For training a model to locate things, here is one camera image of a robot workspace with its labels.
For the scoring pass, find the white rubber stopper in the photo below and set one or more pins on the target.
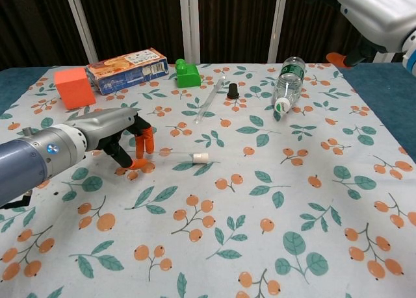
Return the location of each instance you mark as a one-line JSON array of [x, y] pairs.
[[201, 158]]

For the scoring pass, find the clear plastic water bottle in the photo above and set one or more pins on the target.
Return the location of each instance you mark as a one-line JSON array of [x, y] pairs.
[[289, 80]]

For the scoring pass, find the dark pleated curtain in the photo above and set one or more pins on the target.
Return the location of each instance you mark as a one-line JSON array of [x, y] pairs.
[[136, 19]]

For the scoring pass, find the blue orange biscuit box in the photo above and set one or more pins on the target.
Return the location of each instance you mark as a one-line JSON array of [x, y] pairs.
[[126, 70]]

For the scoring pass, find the clear glass dropper pipette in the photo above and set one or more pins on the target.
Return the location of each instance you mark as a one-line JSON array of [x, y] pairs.
[[209, 100]]

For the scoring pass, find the green toy building block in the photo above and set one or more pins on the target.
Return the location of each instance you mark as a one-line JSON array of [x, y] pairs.
[[188, 77]]

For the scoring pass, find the black rubber dropper bulb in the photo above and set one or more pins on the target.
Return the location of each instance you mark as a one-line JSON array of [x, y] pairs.
[[233, 91]]

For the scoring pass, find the white partition frame post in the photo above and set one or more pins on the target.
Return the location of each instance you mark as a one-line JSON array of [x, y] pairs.
[[190, 25], [388, 56], [278, 25], [81, 28]]

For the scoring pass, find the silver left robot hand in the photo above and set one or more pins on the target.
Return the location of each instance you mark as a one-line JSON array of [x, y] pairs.
[[104, 129]]

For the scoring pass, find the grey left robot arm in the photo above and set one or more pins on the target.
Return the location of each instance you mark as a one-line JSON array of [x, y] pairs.
[[32, 161]]

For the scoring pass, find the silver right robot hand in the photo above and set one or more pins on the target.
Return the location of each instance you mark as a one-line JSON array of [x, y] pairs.
[[380, 15]]

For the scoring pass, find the orange fruit print tablecloth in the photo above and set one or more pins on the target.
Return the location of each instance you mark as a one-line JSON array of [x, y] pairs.
[[208, 213]]

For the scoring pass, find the clear glass test tube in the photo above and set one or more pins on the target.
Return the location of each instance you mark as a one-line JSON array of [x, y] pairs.
[[172, 156]]

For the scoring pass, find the orange foam cube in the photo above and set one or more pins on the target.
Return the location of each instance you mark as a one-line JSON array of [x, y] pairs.
[[74, 90]]

